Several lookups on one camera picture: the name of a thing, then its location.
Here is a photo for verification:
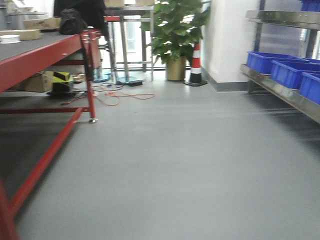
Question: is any stainless steel shelf rack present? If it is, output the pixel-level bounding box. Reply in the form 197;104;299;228
240;0;320;123

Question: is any yellow black striped box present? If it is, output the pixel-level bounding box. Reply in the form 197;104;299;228
52;71;74;93

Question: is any blue shelf bin far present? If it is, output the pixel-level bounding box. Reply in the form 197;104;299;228
246;51;309;74

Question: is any blue shelf bin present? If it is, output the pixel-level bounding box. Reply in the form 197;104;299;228
298;72;320;105
270;60;320;90
246;51;309;74

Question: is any cardboard box under conveyor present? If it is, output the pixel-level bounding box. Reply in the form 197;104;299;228
9;71;53;93

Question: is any blue shelf bin middle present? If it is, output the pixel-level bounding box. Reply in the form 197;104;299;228
270;60;320;90

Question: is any blue shelf bin near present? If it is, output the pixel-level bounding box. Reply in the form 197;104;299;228
298;72;320;105

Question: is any flat cardboard box on conveyor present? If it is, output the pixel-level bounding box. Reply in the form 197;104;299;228
0;29;42;41

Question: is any gold plant pot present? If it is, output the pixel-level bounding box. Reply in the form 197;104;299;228
166;56;187;81

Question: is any orange white traffic cone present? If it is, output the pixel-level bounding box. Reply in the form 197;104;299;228
184;42;208;87

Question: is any green potted plant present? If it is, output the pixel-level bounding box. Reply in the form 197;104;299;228
148;0;211;64

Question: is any black bag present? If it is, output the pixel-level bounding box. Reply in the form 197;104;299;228
59;8;88;35

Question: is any white tape roll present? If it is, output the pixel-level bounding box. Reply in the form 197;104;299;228
0;34;21;44

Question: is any metal stool frame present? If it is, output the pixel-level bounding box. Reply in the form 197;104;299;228
105;4;154;86

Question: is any red conveyor frame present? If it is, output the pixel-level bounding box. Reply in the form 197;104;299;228
0;28;102;240

